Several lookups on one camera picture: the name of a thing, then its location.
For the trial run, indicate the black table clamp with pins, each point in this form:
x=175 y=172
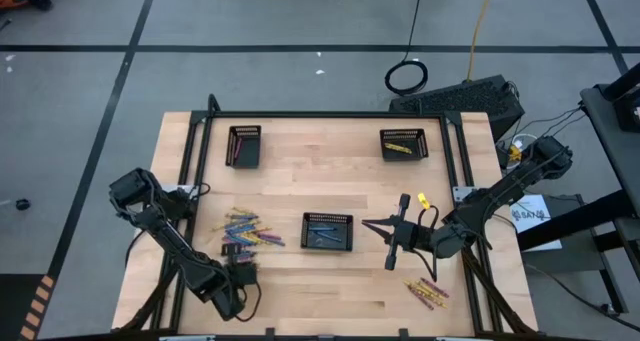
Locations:
x=270 y=333
x=404 y=333

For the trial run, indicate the black plastic mesh basket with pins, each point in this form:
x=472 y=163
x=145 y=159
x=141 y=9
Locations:
x=250 y=153
x=402 y=133
x=310 y=243

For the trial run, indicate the small black round object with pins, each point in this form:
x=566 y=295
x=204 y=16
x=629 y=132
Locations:
x=22 y=204

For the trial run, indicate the blue crayon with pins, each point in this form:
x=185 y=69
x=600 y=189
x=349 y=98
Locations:
x=242 y=217
x=329 y=237
x=248 y=222
x=240 y=228
x=322 y=228
x=239 y=240

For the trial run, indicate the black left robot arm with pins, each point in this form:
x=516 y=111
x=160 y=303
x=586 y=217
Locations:
x=180 y=251

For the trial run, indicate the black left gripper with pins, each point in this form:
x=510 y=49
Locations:
x=245 y=275

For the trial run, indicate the white printed paper sheet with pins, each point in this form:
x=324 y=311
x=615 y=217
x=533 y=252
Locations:
x=542 y=233

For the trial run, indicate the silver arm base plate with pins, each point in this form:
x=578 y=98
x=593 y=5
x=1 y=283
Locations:
x=175 y=187
x=462 y=193

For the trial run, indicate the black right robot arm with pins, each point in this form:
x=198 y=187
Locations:
x=500 y=193

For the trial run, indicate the silver aluminium bar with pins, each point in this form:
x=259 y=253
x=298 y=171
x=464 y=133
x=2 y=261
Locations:
x=187 y=338
x=460 y=338

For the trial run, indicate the black equipment stand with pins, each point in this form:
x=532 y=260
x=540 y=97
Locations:
x=607 y=131

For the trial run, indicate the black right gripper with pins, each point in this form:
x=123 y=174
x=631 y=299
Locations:
x=407 y=236

